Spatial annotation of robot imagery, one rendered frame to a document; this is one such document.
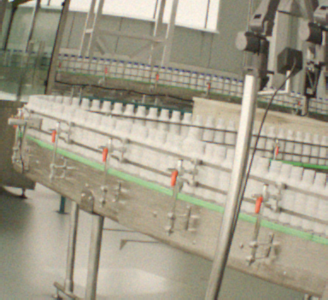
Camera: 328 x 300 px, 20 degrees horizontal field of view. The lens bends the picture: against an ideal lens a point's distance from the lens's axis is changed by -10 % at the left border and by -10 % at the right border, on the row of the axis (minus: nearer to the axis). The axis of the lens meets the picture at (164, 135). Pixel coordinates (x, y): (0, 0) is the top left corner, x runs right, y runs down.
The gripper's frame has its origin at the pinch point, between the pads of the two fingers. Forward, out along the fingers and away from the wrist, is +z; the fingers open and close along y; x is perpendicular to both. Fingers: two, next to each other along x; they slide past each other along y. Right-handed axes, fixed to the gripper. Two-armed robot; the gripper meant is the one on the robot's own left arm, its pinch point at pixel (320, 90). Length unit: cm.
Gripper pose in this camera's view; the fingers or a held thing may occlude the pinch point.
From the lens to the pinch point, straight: 289.2
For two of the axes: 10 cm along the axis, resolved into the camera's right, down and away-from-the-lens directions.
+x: -5.1, -1.3, 8.5
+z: -1.6, 9.9, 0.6
